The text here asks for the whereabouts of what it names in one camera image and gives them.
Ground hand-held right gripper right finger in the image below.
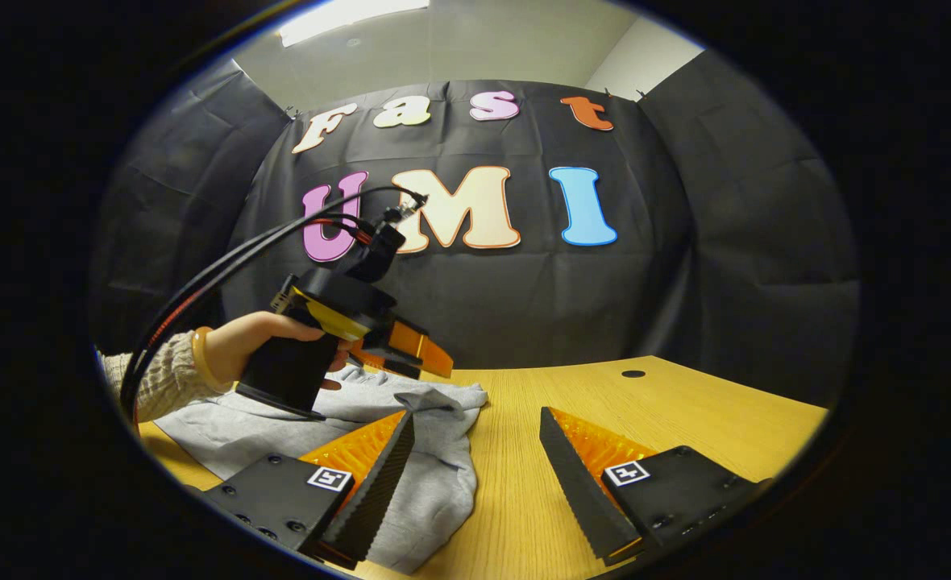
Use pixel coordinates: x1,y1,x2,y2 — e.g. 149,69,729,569
539,406,773,565

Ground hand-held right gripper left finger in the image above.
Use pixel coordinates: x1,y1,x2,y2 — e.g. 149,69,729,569
193,409,416,571

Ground grey sweatshirt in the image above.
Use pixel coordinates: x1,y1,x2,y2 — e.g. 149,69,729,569
153,364,490,574

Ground black backdrop cloth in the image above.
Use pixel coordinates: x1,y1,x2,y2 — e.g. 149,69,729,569
89,48,859,408

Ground orange bracelet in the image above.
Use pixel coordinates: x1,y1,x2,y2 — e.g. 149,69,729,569
192,326,230,394

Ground black cable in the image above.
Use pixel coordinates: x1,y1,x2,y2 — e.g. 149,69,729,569
119,187,428,421

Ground red cable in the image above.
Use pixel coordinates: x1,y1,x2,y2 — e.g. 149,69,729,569
133,216,373,428

